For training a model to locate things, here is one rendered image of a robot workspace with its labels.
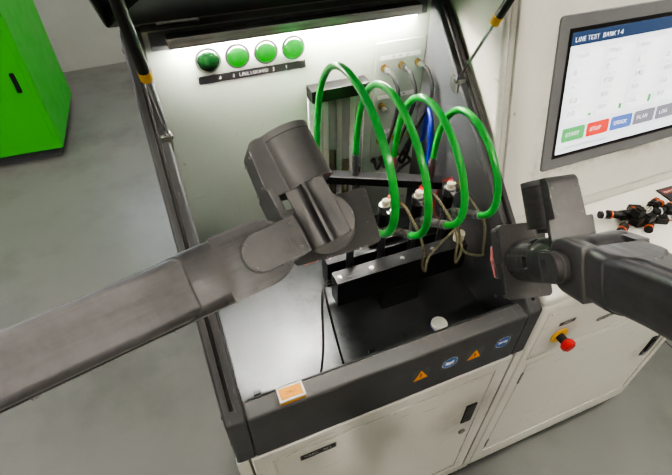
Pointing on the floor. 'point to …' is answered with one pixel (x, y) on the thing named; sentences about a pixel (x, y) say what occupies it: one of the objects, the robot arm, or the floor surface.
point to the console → (486, 4)
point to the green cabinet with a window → (28, 80)
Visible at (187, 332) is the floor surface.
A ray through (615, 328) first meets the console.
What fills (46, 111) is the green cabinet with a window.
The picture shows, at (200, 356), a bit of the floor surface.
